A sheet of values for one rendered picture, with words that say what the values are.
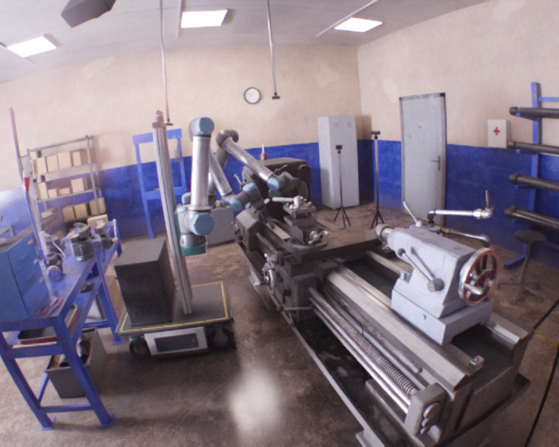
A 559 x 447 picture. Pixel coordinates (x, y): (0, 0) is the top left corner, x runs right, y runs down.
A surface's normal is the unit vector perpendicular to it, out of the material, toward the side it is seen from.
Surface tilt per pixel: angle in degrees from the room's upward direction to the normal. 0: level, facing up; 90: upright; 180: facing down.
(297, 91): 90
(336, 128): 90
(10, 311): 90
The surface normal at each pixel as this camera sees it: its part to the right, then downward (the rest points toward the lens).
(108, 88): 0.32, 0.24
